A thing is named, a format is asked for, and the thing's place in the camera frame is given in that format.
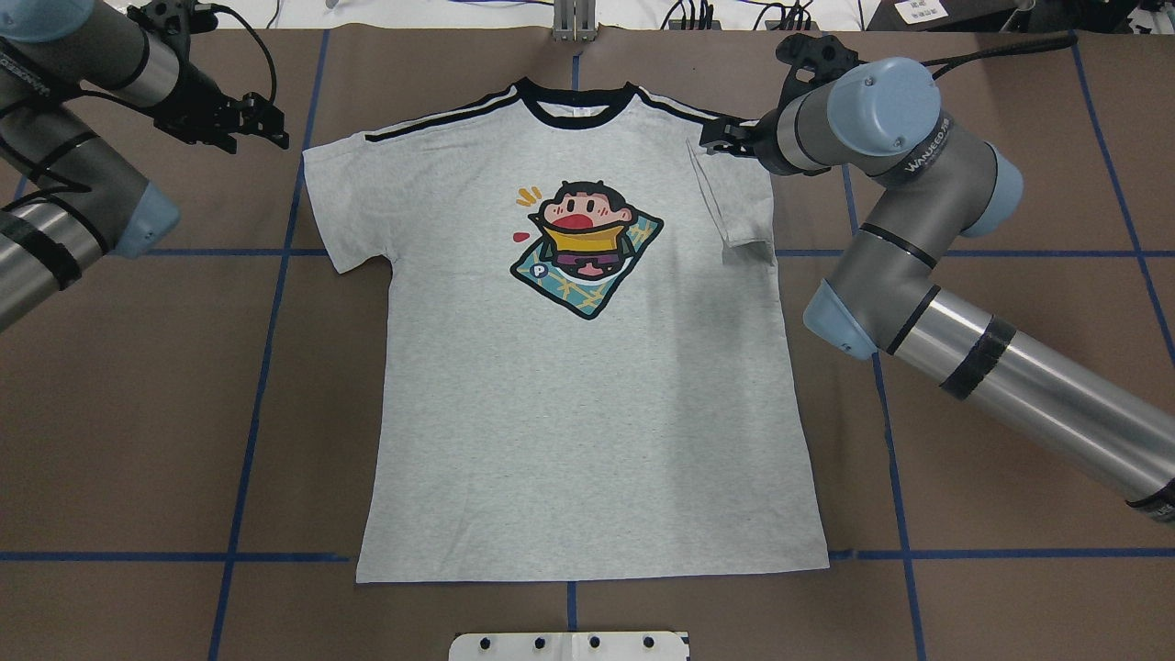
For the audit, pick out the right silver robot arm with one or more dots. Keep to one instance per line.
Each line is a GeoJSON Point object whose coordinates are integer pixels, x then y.
{"type": "Point", "coordinates": [940, 182]}

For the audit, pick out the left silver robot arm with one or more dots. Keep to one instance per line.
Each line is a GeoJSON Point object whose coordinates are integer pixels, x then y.
{"type": "Point", "coordinates": [87, 201]}

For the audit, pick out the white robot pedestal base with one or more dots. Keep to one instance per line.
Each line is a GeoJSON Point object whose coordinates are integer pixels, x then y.
{"type": "Point", "coordinates": [598, 645]}

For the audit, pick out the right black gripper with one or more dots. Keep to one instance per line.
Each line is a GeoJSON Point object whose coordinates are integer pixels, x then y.
{"type": "Point", "coordinates": [740, 138]}

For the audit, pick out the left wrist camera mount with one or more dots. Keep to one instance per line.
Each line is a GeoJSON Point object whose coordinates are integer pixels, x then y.
{"type": "Point", "coordinates": [174, 19]}

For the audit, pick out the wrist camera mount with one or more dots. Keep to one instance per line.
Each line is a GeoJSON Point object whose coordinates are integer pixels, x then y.
{"type": "Point", "coordinates": [174, 19]}
{"type": "Point", "coordinates": [813, 62]}

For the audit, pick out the grey cartoon print t-shirt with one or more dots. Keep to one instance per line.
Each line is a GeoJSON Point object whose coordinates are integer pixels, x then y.
{"type": "Point", "coordinates": [587, 366]}

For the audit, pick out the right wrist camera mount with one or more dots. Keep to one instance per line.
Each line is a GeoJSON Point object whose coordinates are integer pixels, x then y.
{"type": "Point", "coordinates": [813, 62]}

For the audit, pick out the black device with label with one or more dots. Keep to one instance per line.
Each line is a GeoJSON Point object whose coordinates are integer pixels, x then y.
{"type": "Point", "coordinates": [945, 16]}

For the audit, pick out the aluminium frame post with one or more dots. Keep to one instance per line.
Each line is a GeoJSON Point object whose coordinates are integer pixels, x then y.
{"type": "Point", "coordinates": [574, 20]}

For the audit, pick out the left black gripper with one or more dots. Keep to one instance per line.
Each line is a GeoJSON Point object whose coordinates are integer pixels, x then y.
{"type": "Point", "coordinates": [195, 104]}

